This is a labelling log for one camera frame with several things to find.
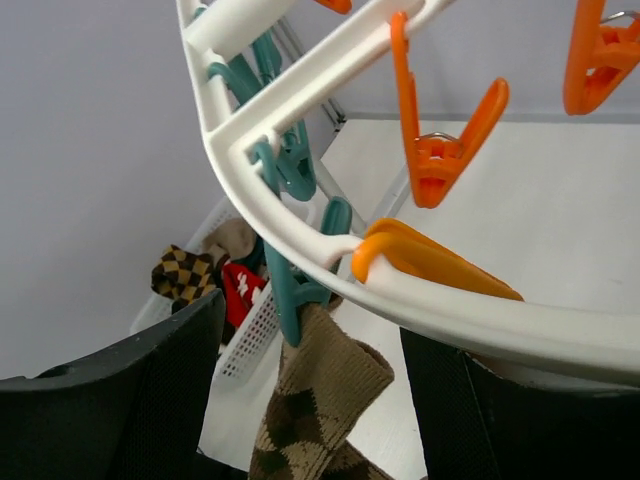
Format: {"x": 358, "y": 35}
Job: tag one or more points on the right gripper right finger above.
{"x": 474, "y": 424}

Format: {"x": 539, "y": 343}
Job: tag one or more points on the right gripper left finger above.
{"x": 133, "y": 410}

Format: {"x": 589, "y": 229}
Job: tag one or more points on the brown argyle sock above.
{"x": 323, "y": 387}
{"x": 183, "y": 277}

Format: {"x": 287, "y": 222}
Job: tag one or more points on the red sock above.
{"x": 242, "y": 288}

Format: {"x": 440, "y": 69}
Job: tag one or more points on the white laundry basket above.
{"x": 252, "y": 339}

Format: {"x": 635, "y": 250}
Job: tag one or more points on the white metal clothes rack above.
{"x": 333, "y": 178}

